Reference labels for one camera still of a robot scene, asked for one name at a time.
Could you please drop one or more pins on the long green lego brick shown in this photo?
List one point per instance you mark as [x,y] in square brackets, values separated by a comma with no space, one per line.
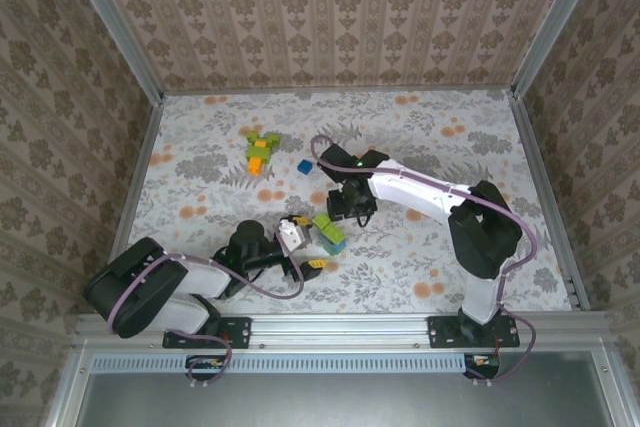
[334,235]

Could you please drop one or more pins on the orange and lime lego carrot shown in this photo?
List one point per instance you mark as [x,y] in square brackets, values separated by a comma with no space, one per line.
[260,153]

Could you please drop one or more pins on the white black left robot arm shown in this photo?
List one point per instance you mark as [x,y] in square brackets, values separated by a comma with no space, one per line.
[205,277]

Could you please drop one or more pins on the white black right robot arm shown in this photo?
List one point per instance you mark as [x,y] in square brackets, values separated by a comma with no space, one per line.
[410,192]

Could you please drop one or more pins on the small blue lego brick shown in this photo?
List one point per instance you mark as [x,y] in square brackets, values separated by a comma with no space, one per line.
[304,167]

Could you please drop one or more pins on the grey metal panel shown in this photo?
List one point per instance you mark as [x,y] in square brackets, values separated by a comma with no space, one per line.
[350,402]

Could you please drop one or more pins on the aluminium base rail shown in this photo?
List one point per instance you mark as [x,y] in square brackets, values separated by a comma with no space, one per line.
[340,329]

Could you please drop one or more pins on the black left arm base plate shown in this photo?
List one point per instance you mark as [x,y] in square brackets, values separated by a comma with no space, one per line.
[235,332]

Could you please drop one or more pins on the black connector bracket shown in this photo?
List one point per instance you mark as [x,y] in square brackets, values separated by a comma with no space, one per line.
[205,364]
[482,366]

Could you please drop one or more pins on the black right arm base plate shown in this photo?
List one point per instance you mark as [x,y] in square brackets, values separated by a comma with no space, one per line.
[445,332]

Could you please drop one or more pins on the aluminium table side rail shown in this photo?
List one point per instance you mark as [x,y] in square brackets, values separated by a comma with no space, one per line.
[153,119]
[549,197]

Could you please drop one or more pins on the aluminium frame post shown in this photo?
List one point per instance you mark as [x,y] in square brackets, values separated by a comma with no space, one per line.
[112,27]
[555,22]

